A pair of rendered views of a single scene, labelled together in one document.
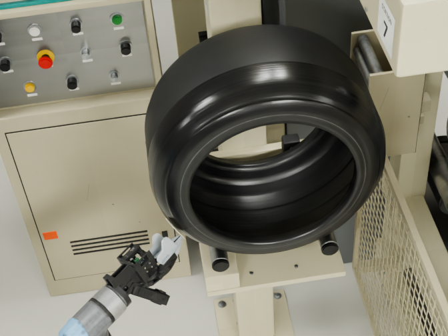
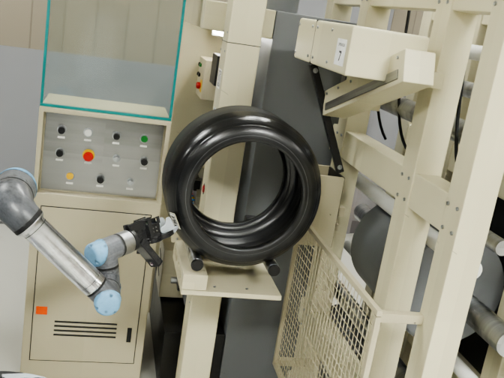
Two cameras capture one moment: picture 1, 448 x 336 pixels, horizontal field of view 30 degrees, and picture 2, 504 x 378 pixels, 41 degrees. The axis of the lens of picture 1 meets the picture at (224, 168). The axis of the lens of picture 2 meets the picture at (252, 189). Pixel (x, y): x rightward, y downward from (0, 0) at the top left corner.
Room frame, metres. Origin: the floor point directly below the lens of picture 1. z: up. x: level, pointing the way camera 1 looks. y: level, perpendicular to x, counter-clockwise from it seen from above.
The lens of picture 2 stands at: (-0.88, 0.24, 1.77)
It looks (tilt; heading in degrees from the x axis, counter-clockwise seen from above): 14 degrees down; 351
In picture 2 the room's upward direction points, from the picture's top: 9 degrees clockwise
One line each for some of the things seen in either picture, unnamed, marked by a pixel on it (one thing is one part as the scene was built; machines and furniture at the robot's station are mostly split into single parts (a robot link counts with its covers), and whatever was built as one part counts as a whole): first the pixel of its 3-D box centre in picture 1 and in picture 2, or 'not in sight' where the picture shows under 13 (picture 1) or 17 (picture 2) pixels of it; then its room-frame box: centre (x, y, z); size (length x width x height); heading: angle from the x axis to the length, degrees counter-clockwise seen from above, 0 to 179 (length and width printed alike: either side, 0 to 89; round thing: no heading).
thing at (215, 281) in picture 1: (213, 231); (189, 262); (1.49, 0.04, 0.83); 0.36 x 0.09 x 0.06; 4
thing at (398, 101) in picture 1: (383, 93); (314, 204); (1.75, -0.46, 1.05); 0.20 x 0.15 x 0.30; 4
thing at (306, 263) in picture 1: (265, 233); (224, 274); (1.50, -0.10, 0.80); 0.37 x 0.36 x 0.02; 94
